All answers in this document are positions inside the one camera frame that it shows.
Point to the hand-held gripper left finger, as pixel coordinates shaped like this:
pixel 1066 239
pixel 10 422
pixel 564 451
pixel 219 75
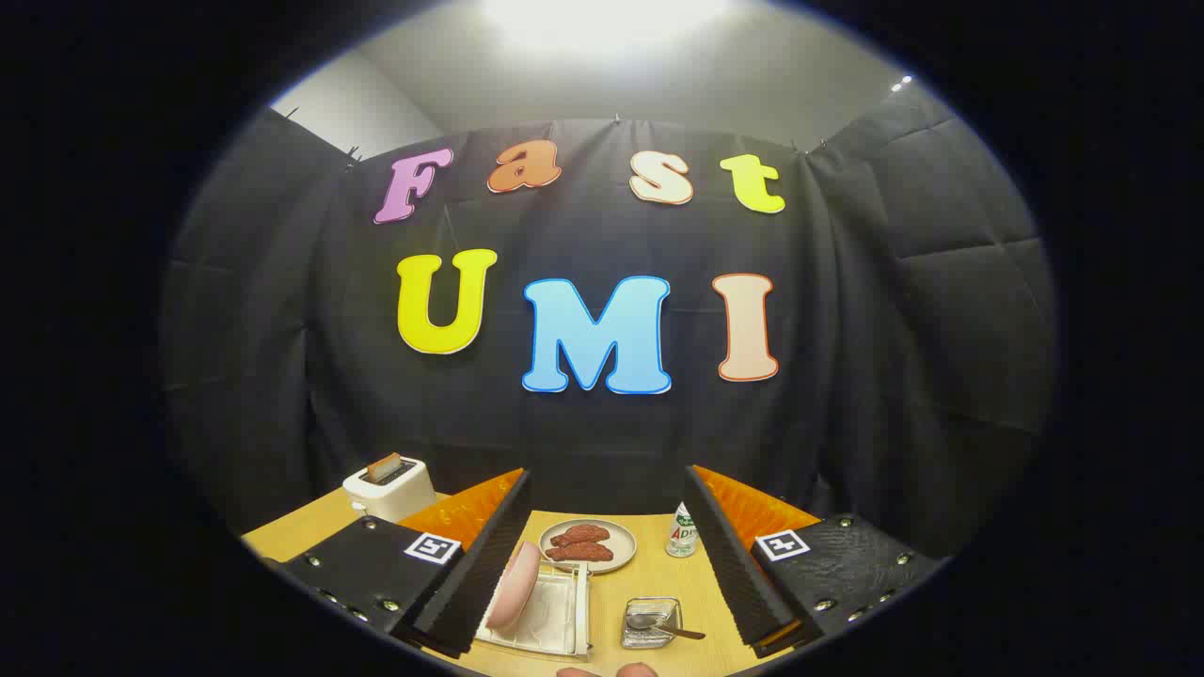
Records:
pixel 475 574

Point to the white toaster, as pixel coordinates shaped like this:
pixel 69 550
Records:
pixel 395 498

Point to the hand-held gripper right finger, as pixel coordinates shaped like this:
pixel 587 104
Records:
pixel 738 564

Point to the pink plate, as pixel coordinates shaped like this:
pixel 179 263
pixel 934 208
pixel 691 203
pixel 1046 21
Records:
pixel 513 588

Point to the grey plate with meat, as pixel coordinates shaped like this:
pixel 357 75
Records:
pixel 621 550

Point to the red meat piece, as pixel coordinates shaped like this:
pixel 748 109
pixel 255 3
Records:
pixel 578 552
pixel 581 535

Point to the brown toast slice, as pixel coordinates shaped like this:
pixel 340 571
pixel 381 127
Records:
pixel 384 467

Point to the small white drink bottle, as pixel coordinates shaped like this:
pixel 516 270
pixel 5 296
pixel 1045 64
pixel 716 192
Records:
pixel 681 536

